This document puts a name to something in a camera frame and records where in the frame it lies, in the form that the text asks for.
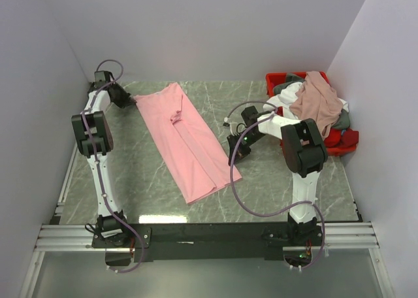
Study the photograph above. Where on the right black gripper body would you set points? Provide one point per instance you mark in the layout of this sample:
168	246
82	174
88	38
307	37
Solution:
246	138

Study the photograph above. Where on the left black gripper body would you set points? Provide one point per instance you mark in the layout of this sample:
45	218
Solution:
122	97

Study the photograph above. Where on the pink t shirt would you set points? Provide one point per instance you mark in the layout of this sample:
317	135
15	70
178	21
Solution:
189	148

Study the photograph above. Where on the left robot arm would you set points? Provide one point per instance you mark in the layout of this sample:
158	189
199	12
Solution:
95	142

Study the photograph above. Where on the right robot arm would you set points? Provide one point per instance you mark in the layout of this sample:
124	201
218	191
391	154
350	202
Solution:
304	153

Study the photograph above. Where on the white t shirt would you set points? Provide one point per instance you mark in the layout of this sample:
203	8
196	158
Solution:
286	96

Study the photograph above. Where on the beige t shirt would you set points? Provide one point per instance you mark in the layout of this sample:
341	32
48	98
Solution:
317	100

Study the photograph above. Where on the red plastic bin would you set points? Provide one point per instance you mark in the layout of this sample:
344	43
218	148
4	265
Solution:
274	79

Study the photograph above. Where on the red garment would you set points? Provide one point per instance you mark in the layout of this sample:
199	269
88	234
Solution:
341	142

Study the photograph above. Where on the black base beam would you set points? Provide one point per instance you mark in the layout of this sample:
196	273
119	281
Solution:
175	241

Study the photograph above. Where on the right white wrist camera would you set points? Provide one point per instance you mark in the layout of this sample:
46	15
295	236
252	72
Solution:
230	125

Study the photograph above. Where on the aluminium frame rail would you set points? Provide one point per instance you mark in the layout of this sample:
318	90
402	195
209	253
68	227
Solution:
147	193

